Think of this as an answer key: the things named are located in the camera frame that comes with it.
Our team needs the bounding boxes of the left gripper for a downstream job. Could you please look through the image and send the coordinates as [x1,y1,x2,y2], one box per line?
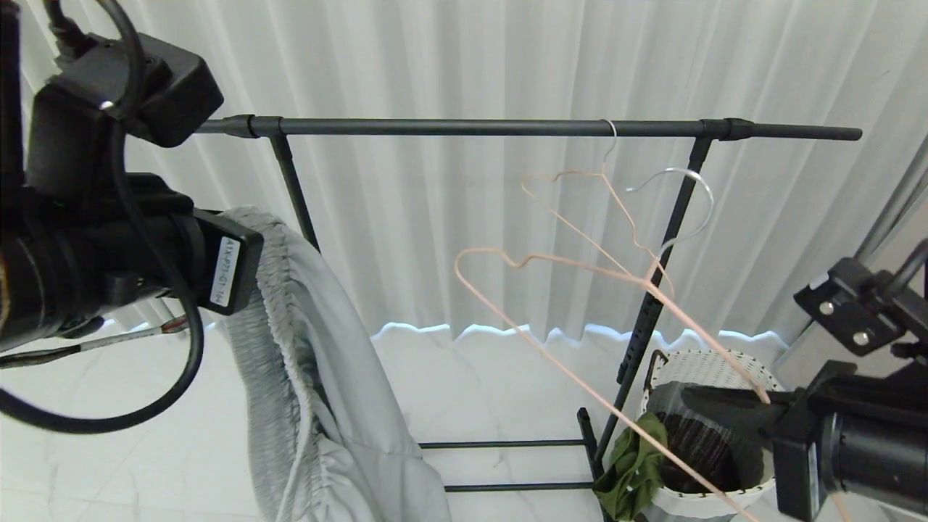
[0,174,265,354]

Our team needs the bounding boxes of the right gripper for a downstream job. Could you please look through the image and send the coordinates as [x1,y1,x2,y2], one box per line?
[770,362,928,522]

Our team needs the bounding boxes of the pale grey shorts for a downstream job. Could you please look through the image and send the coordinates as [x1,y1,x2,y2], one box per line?
[214,207,454,522]

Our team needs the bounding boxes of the pink clothes hanger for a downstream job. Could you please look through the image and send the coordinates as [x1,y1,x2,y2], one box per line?
[455,168,853,522]
[521,120,676,299]

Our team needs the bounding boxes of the white laundry basket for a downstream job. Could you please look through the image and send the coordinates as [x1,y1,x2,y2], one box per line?
[638,349,787,519]

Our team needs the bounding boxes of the black clothes rack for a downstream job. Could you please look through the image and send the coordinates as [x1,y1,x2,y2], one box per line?
[196,115,863,522]

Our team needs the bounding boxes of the green garment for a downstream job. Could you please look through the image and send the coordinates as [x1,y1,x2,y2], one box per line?
[593,412,669,521]

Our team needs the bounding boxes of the white curtain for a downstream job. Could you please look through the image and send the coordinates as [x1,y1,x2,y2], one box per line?
[0,0,928,345]

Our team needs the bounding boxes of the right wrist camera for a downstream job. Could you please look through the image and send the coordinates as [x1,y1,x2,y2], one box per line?
[794,239,928,378]

